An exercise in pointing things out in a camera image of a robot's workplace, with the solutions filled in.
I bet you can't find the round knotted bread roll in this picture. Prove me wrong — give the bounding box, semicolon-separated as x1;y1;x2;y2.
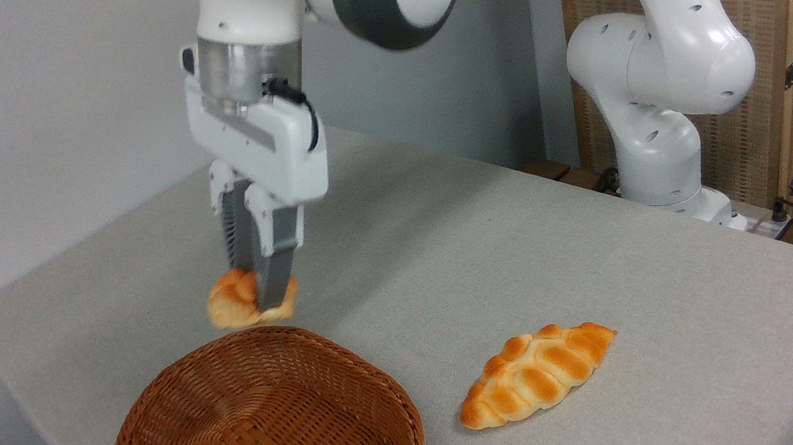
202;259;306;335

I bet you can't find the silver metal wrist flange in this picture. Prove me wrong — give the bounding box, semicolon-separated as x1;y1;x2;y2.
179;21;311;123

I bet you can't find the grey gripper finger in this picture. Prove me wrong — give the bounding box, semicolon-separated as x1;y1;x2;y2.
204;156;264;282
240;176;321;313

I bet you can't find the long braided bread loaf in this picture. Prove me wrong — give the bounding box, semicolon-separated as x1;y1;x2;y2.
448;314;629;434

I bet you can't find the brown woven wicker basket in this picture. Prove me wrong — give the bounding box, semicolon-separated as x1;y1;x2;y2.
96;303;427;445

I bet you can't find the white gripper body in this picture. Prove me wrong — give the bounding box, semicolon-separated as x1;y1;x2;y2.
180;57;336;221

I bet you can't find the brown wooden base board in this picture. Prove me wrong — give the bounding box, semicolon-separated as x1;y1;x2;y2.
516;145;626;212

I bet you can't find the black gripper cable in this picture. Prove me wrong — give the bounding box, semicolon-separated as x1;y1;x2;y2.
261;71;325;158

